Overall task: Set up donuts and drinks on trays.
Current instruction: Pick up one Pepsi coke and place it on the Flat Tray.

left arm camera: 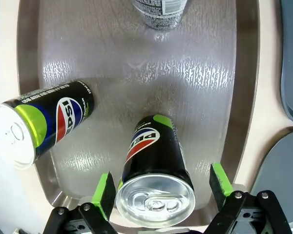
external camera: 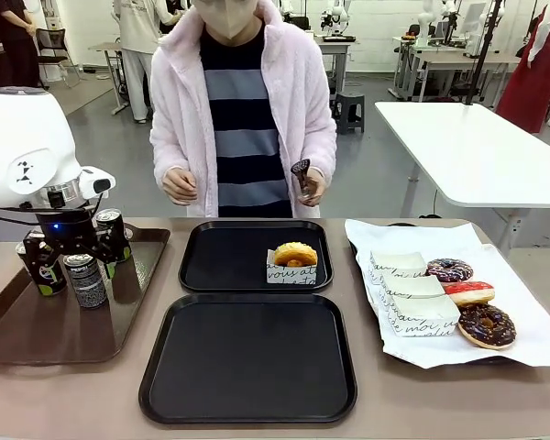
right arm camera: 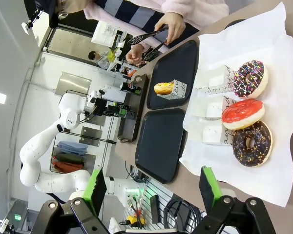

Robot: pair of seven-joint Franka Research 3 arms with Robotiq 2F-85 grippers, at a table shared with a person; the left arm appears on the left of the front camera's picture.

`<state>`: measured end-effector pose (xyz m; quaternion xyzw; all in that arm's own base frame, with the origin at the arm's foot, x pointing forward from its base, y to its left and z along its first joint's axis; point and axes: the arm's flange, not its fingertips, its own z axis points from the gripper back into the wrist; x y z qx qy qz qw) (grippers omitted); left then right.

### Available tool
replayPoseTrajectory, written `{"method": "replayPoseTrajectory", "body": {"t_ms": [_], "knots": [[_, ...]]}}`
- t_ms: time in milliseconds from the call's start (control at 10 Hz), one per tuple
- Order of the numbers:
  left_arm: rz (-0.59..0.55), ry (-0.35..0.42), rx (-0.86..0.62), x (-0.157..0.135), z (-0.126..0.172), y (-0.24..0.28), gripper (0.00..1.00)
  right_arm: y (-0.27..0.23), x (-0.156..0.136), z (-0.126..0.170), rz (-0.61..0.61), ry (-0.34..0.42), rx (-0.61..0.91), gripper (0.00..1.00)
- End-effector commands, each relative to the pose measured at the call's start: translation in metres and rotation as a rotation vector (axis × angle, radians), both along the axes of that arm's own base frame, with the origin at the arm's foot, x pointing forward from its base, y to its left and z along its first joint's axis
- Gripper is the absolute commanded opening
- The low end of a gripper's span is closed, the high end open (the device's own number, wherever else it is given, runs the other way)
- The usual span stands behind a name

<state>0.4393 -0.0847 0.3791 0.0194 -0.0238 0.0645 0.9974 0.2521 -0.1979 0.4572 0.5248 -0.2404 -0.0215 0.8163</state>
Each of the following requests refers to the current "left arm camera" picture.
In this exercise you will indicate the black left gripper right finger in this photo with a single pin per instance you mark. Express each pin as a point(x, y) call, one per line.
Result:
point(219, 185)

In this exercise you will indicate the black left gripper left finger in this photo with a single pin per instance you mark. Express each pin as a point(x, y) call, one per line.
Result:
point(105, 195)

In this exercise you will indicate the black Pepsi can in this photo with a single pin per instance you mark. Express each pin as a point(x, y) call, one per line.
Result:
point(156, 156)
point(158, 14)
point(51, 117)

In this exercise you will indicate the brown plastic tray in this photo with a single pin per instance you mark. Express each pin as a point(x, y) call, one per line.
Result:
point(136, 97)

